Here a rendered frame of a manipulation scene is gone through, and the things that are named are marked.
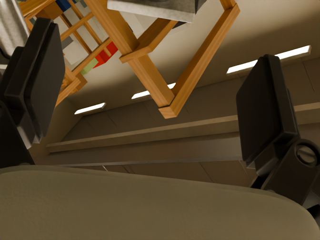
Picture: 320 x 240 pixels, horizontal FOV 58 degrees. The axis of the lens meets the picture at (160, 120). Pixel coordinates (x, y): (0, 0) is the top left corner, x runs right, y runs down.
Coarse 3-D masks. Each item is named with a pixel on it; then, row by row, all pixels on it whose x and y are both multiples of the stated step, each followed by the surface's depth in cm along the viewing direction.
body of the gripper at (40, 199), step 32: (0, 192) 7; (32, 192) 7; (64, 192) 7; (96, 192) 7; (128, 192) 8; (160, 192) 8; (192, 192) 8; (224, 192) 8; (256, 192) 8; (0, 224) 7; (32, 224) 7; (64, 224) 7; (96, 224) 7; (128, 224) 7; (160, 224) 7; (192, 224) 7; (224, 224) 7; (256, 224) 8; (288, 224) 8
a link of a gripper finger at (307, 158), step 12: (300, 144) 10; (312, 144) 10; (288, 156) 10; (300, 156) 10; (312, 156) 10; (276, 168) 10; (288, 168) 10; (300, 168) 10; (312, 168) 10; (276, 180) 9; (288, 180) 9; (300, 180) 9; (312, 180) 9; (276, 192) 9; (288, 192) 9; (300, 192) 9; (300, 204) 9
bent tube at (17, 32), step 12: (0, 0) 22; (12, 0) 23; (0, 12) 22; (12, 12) 23; (0, 24) 23; (12, 24) 24; (24, 24) 25; (0, 36) 25; (12, 36) 25; (24, 36) 26; (0, 48) 28; (12, 48) 26; (0, 60) 28
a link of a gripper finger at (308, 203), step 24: (264, 72) 12; (240, 96) 14; (264, 96) 11; (288, 96) 11; (240, 120) 13; (264, 120) 11; (288, 120) 10; (240, 144) 13; (264, 144) 11; (288, 144) 11; (264, 168) 11; (312, 192) 10
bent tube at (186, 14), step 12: (108, 0) 18; (120, 0) 18; (132, 0) 18; (144, 0) 18; (156, 0) 18; (168, 0) 18; (180, 0) 18; (192, 0) 19; (132, 12) 18; (144, 12) 18; (156, 12) 18; (168, 12) 18; (180, 12) 18; (192, 12) 18
